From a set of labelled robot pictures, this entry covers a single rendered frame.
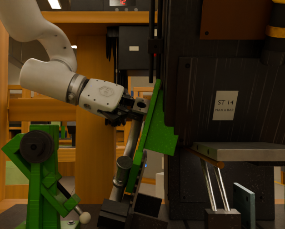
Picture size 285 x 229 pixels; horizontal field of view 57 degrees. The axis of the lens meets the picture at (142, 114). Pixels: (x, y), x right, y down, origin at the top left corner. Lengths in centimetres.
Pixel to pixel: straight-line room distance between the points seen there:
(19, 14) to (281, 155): 57
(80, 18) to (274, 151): 71
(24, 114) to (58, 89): 46
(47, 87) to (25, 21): 17
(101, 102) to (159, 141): 18
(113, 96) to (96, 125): 30
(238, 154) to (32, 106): 88
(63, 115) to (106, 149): 24
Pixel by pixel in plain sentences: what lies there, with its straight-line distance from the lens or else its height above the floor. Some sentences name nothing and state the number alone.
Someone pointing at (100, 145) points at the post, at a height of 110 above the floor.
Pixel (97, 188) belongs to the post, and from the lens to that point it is 100.
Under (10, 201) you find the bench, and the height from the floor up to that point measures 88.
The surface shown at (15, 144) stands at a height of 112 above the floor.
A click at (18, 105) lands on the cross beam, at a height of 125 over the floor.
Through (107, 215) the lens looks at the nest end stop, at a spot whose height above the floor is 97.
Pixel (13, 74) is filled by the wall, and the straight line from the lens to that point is 1140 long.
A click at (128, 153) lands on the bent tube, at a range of 75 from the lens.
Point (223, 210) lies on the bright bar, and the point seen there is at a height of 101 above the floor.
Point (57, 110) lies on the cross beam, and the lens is 111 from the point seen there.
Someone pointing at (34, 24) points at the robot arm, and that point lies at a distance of 67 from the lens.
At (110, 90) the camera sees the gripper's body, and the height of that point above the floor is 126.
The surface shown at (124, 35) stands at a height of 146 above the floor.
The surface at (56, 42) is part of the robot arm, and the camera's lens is 77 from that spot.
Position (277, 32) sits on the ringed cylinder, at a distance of 52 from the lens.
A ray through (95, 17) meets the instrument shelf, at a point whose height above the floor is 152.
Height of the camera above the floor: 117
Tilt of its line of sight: 2 degrees up
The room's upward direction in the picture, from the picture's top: straight up
